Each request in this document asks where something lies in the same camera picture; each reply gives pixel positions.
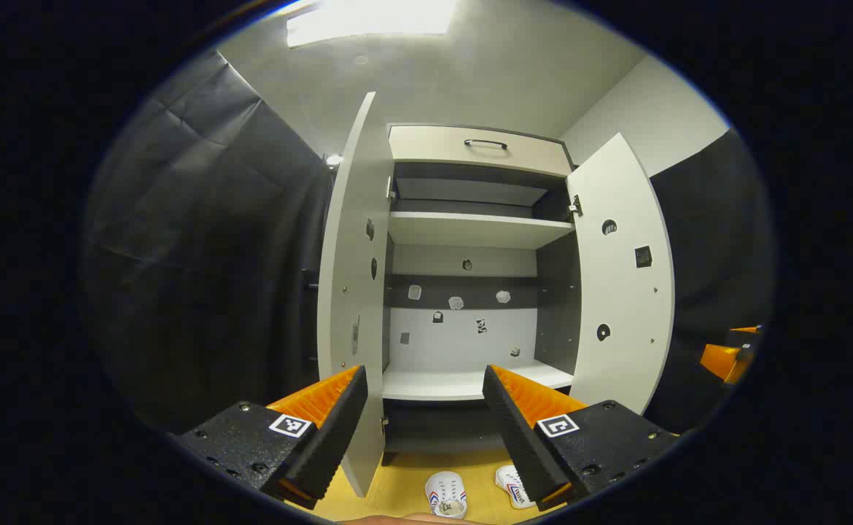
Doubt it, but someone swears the shoe cabinet door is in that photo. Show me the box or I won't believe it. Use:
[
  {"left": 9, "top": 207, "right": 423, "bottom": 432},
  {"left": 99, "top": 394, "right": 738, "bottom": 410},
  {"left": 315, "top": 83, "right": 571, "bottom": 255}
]
[
  {"left": 316, "top": 91, "right": 397, "bottom": 498},
  {"left": 566, "top": 133, "right": 677, "bottom": 416}
]

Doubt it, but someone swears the white grey shoe cabinet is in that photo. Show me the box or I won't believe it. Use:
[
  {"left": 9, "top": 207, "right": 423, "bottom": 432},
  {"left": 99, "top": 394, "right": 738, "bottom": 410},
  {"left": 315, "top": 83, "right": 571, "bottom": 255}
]
[{"left": 316, "top": 91, "right": 677, "bottom": 498}]

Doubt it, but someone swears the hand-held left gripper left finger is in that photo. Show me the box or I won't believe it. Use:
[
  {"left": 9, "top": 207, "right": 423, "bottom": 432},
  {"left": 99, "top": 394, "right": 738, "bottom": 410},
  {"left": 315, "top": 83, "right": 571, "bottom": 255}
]
[{"left": 175, "top": 365, "right": 369, "bottom": 511}]

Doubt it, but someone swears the beige cabinet drawer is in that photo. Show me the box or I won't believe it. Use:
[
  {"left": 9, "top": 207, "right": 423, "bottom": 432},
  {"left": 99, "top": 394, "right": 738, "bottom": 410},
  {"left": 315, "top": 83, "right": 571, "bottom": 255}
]
[{"left": 388, "top": 124, "right": 574, "bottom": 178}]

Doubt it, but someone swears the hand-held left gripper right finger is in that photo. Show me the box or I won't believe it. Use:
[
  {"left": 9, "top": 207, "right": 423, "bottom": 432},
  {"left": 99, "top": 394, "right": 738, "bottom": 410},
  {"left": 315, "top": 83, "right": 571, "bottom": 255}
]
[{"left": 482, "top": 365, "right": 679, "bottom": 513}]

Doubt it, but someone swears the ceiling light panel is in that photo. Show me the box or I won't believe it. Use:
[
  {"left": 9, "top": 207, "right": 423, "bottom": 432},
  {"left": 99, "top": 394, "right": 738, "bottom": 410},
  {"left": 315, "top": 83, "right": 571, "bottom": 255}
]
[{"left": 287, "top": 0, "right": 458, "bottom": 48}]

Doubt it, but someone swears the white striped canvas shoe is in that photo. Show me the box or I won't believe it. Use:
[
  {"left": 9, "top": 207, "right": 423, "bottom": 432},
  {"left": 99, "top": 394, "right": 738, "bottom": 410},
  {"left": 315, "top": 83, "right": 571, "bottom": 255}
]
[
  {"left": 494, "top": 464, "right": 537, "bottom": 510},
  {"left": 425, "top": 471, "right": 468, "bottom": 520}
]

